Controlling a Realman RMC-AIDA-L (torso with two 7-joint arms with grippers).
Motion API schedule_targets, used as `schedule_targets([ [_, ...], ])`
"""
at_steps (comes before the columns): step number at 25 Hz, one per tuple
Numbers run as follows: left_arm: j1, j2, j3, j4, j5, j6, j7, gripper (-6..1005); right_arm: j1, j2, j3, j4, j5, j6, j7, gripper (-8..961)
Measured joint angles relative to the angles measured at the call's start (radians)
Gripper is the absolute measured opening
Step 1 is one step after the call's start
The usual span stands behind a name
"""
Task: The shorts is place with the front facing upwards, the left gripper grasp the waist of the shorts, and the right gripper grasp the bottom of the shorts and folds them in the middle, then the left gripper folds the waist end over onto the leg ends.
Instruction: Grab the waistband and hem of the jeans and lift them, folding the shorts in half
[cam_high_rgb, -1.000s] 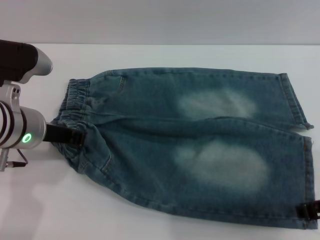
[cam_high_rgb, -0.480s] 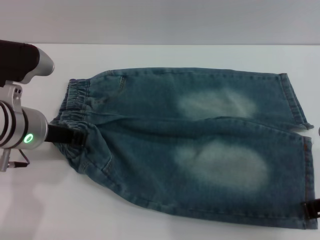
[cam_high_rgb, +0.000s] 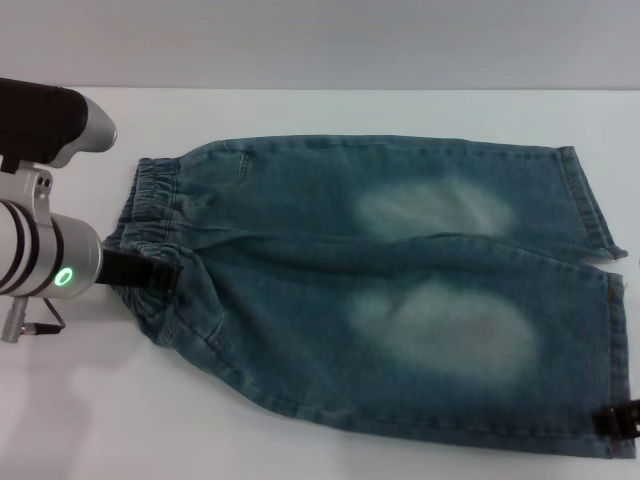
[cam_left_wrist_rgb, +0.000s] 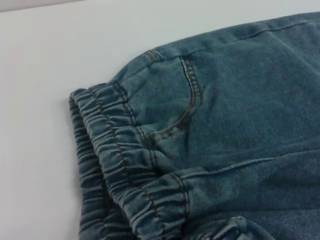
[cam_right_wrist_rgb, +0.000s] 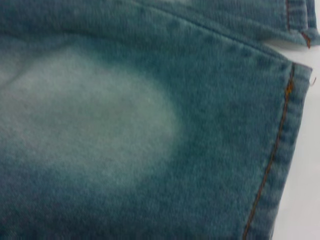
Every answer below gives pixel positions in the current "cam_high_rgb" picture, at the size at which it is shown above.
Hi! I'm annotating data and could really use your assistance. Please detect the blue denim shorts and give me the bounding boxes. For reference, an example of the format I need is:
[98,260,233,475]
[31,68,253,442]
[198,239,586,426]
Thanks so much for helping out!
[102,134,630,459]

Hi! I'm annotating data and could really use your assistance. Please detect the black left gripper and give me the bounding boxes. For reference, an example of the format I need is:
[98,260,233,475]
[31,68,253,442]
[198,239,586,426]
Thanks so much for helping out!
[96,247,180,295]

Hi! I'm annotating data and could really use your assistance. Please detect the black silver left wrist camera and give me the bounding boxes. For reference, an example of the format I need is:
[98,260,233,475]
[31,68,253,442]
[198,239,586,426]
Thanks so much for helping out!
[0,77,119,175]

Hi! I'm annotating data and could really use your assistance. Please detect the black cable with silver connector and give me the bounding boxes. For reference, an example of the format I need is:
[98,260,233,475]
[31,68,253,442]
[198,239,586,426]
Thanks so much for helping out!
[0,297,67,344]

